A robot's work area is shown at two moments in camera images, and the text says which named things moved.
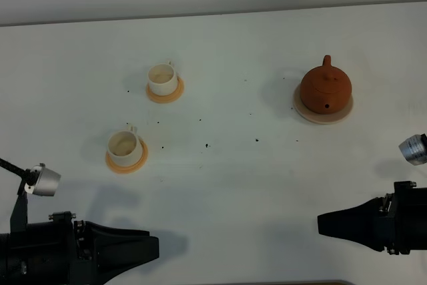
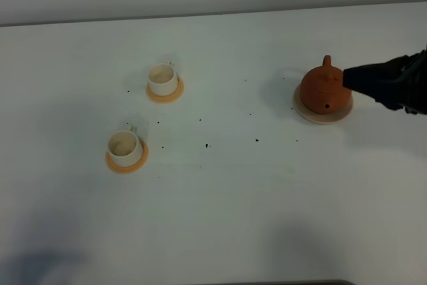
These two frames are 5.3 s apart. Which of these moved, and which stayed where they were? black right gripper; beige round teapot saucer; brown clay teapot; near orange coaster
Moved: black right gripper
Stayed: beige round teapot saucer; near orange coaster; brown clay teapot
